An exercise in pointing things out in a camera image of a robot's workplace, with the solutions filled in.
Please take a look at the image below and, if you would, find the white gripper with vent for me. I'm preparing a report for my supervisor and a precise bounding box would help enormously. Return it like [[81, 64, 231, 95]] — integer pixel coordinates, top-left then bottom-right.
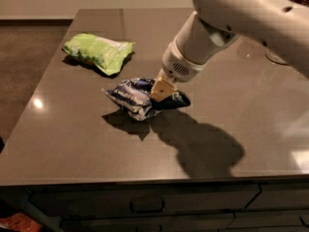
[[150, 41, 206, 102]]

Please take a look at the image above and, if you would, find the blue chip bag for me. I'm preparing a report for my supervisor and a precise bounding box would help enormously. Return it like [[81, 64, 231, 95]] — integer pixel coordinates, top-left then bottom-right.
[[105, 78, 190, 121]]

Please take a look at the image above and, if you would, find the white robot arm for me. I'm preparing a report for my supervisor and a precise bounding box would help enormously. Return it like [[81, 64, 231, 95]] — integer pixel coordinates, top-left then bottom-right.
[[151, 0, 309, 102]]

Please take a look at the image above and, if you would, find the green chip bag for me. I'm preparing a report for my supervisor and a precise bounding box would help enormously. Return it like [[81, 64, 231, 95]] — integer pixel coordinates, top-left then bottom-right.
[[63, 33, 133, 75]]

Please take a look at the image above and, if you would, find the dark cabinet drawer front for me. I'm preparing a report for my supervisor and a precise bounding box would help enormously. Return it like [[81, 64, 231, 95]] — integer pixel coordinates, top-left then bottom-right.
[[31, 185, 260, 218]]

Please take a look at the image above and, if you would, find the red object on floor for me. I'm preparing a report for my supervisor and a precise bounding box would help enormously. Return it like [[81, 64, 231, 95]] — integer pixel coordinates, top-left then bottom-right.
[[0, 213, 42, 232]]

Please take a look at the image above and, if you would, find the dark drawer handle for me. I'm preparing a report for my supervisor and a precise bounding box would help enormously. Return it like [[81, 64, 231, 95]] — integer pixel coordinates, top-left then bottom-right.
[[129, 201, 165, 214]]

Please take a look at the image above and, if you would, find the right drawer handle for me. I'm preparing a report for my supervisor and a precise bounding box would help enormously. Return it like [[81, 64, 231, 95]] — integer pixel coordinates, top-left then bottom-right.
[[299, 217, 309, 228]]

